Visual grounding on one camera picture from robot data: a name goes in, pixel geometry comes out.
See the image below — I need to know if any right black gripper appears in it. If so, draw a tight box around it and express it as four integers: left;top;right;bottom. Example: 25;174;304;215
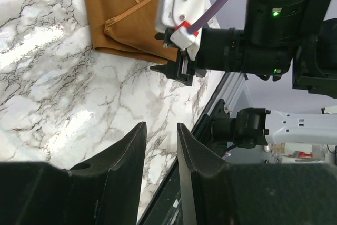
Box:
150;28;244;86

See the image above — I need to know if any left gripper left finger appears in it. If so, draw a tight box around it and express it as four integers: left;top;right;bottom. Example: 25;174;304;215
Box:
1;122;147;224

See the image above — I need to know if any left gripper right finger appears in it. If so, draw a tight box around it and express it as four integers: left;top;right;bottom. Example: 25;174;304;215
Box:
177;123;336;224

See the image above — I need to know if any brown cloth napkin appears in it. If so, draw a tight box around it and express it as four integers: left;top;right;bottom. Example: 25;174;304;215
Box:
85;0;177;64

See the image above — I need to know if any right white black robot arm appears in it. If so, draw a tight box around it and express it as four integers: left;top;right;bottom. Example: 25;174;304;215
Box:
152;0;336;98

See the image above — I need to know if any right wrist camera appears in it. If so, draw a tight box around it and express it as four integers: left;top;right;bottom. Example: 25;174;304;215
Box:
155;0;206;61

